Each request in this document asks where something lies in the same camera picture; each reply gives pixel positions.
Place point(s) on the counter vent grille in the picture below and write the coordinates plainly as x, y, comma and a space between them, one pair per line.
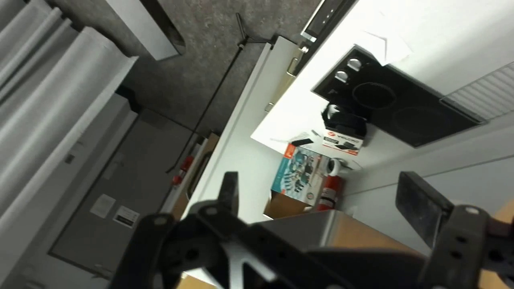
487, 89

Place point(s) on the grey metal door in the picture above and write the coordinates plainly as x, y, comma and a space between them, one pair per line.
123, 182

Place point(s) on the black built-in oven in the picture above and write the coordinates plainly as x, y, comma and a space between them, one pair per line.
327, 17

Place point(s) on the white paper sheet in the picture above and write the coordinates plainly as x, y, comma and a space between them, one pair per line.
388, 46

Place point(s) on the thin black light stand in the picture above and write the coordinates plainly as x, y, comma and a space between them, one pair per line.
208, 107

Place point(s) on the black induction cooktop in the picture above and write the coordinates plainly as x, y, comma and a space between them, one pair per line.
418, 113

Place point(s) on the teal printed product box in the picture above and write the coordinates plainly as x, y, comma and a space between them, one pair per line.
299, 174

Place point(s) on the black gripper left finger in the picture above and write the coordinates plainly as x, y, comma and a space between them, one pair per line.
229, 192

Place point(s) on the white orange product box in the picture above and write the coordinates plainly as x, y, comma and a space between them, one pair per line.
332, 144

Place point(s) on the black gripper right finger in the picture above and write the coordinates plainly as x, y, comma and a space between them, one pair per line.
420, 210

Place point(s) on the brown cardboard box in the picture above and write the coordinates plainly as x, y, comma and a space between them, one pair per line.
282, 206

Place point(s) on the wooden wall cabinet door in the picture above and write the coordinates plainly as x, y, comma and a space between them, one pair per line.
370, 235

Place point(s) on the white curtain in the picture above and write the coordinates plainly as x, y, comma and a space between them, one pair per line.
42, 97

